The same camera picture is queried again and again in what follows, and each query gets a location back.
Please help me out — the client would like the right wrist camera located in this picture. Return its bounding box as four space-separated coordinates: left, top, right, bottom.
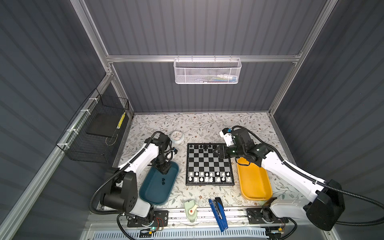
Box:
219 128 234 147

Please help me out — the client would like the white wire wall basket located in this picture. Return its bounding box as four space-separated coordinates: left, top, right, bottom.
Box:
173 58 242 85

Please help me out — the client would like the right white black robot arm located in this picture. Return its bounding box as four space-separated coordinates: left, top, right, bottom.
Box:
214 126 384 231

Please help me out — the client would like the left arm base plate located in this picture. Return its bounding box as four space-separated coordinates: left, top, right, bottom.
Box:
127 210 169 228

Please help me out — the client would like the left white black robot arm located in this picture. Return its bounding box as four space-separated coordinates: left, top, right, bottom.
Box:
89 131 177 219

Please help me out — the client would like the teal plastic tray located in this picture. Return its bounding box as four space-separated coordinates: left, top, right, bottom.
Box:
139 162 179 206

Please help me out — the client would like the light green tape dispenser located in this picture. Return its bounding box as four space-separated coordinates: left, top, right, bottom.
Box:
184 200 198 223

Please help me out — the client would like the black white chess board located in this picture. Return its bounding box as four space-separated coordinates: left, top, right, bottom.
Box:
186 143 235 186

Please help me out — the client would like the black wire side basket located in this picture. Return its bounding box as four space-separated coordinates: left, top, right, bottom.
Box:
57 91 130 164

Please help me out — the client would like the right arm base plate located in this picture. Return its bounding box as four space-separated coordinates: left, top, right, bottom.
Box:
246 208 289 225

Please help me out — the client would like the yellow plastic tray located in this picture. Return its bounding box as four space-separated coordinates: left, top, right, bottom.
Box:
237 158 273 201

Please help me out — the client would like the blue black stapler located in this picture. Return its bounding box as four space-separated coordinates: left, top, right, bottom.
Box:
209 197 228 232

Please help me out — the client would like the yellow green marker in basket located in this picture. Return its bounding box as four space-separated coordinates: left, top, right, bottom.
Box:
117 112 126 130

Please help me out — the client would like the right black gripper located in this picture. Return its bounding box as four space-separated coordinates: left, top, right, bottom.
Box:
212 143 244 159

